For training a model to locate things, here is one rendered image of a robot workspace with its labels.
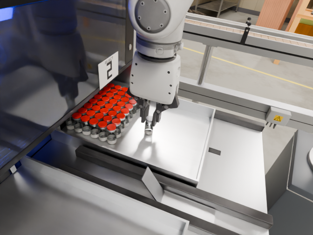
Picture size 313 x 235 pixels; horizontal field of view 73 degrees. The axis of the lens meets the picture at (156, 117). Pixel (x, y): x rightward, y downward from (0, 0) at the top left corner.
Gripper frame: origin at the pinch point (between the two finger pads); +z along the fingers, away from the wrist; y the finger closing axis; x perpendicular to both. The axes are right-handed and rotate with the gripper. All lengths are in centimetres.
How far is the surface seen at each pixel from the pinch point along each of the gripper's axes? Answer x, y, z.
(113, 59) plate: -3.2, 11.3, -9.9
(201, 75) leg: -94, -3, 32
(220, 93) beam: -92, -19, 40
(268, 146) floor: -121, -74, 94
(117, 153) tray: 12.0, 2.6, 2.7
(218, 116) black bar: -14.3, -16.1, 5.0
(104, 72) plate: 1.2, 11.3, -8.6
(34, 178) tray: 21.9, 14.9, 5.5
